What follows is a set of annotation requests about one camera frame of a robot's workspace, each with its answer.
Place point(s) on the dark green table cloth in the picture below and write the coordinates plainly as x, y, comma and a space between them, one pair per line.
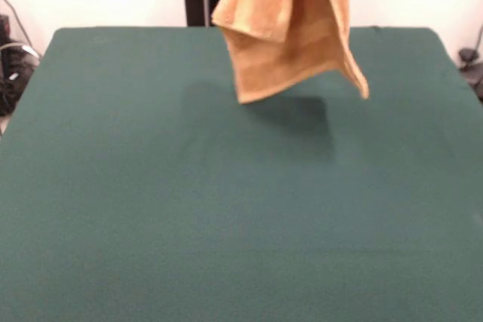
151, 205

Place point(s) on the tan terry towel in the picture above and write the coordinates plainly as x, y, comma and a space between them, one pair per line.
287, 35

